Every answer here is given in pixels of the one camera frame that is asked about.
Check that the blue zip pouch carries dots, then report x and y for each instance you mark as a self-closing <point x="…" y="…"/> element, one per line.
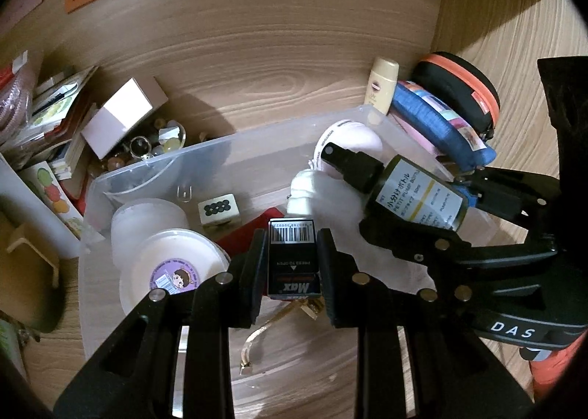
<point x="441" y="129"/>

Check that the white green mahjong tile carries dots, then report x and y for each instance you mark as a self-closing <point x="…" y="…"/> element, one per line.
<point x="218" y="211"/>

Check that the white desk stand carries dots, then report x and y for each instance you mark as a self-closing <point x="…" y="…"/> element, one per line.
<point x="41" y="203"/>

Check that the white round tape roll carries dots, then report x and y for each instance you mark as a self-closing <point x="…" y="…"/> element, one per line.
<point x="174" y="263"/>

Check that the dark green spray bottle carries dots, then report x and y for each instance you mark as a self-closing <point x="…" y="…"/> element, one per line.
<point x="413" y="189"/>

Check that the red flat case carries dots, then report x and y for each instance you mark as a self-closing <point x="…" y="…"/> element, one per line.
<point x="243" y="237"/>

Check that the clear plastic storage box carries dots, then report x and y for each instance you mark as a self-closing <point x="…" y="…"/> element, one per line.
<point x="138" y="180"/>

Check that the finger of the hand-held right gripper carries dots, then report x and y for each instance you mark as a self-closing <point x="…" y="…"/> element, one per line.
<point x="500" y="191"/>
<point x="413" y="246"/>

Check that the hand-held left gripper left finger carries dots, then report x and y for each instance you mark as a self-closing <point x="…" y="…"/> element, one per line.
<point x="259" y="272"/>

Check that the black orange zip case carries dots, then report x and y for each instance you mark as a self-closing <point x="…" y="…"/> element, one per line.
<point x="459" y="79"/>

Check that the black staples box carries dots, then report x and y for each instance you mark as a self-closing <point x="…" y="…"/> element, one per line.
<point x="294" y="263"/>

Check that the stack of books and cards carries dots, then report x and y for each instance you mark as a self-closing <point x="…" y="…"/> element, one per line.
<point x="59" y="120"/>

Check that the white round tub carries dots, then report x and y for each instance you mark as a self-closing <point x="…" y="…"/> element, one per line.
<point x="147" y="217"/>

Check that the clear plastic bag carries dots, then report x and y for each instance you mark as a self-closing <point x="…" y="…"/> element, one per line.
<point x="14" y="88"/>

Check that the pink flat pouch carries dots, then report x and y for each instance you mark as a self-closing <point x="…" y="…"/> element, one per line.
<point x="415" y="134"/>

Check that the cream lotion bottle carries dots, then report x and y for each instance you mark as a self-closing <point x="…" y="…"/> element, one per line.
<point x="381" y="83"/>

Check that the metal paper clip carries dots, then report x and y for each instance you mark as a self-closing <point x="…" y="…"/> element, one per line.
<point x="183" y="193"/>

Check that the small white cardboard box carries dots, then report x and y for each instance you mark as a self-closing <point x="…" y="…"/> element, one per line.
<point x="124" y="120"/>

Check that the red cloth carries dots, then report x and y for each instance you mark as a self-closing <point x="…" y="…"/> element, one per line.
<point x="556" y="373"/>

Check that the pile of glass beads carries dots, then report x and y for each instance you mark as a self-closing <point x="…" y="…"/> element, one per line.
<point x="151" y="143"/>

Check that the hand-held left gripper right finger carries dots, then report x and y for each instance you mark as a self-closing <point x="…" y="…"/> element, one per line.
<point x="327" y="272"/>

